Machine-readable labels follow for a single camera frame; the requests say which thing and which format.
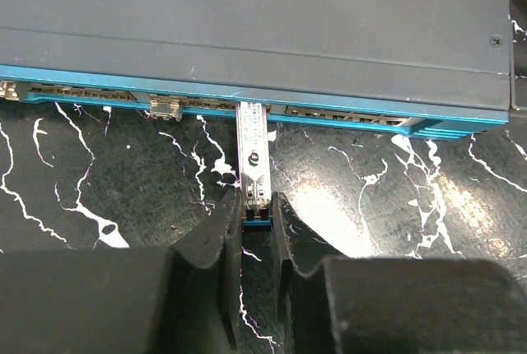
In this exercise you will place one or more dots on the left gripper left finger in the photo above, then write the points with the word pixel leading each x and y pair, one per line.
pixel 205 281

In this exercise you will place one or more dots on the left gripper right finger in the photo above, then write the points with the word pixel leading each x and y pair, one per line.
pixel 302 305

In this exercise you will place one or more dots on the silver SFP transceiver plug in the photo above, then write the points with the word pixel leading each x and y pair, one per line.
pixel 254 166

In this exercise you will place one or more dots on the inserted silver SFP module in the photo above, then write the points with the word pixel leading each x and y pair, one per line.
pixel 165 107

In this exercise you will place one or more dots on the dark blue network switch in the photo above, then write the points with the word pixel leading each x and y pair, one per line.
pixel 437 69

